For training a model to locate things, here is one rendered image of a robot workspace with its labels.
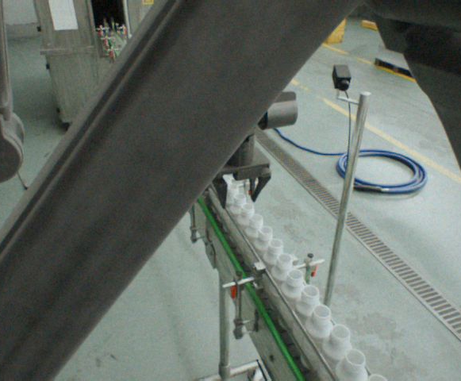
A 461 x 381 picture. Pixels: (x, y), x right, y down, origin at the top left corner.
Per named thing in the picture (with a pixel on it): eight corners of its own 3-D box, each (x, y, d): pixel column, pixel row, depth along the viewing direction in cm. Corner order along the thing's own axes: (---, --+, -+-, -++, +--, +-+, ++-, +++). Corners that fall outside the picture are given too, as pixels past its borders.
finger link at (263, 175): (223, 197, 82) (223, 155, 77) (256, 190, 84) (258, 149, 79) (236, 215, 76) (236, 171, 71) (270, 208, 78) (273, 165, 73)
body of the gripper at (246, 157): (206, 164, 76) (205, 127, 72) (256, 155, 79) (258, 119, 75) (217, 181, 71) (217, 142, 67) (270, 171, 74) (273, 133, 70)
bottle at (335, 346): (343, 372, 92) (355, 321, 84) (344, 398, 87) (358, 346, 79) (315, 367, 93) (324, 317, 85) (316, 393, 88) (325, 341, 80)
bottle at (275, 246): (277, 301, 110) (281, 253, 101) (257, 292, 113) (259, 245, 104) (286, 286, 115) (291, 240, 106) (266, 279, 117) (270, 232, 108)
